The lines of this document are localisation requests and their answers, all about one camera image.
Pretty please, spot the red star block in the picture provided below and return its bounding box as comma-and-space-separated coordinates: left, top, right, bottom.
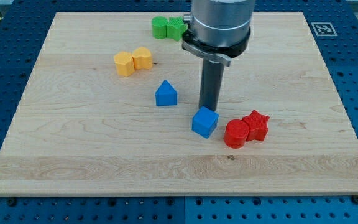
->
242, 110, 270, 141

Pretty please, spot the green cylinder block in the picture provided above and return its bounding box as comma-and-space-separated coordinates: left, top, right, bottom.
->
151, 16, 168, 39

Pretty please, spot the blue triangle block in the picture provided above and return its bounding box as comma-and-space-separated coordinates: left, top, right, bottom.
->
155, 80, 177, 106

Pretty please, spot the white fiducial marker tag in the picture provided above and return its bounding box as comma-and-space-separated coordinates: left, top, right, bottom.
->
311, 22, 337, 37

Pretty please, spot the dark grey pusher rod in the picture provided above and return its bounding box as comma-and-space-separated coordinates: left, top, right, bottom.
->
199, 59, 224, 111

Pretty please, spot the green star block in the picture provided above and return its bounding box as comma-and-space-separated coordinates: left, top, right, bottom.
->
166, 17, 187, 41

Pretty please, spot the red cylinder block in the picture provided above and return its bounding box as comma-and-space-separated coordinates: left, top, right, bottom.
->
224, 119, 249, 149

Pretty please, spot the wooden board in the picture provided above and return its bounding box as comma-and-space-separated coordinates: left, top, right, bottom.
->
0, 12, 358, 197

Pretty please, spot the yellow heart block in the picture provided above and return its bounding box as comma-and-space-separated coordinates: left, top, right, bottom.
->
132, 47, 153, 70

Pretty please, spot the yellow pentagon block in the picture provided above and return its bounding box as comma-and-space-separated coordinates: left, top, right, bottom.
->
114, 51, 135, 77

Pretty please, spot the blue cube block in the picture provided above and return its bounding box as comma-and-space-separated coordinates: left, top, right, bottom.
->
191, 106, 219, 139

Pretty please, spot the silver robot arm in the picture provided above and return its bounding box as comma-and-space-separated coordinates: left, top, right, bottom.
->
182, 0, 255, 111

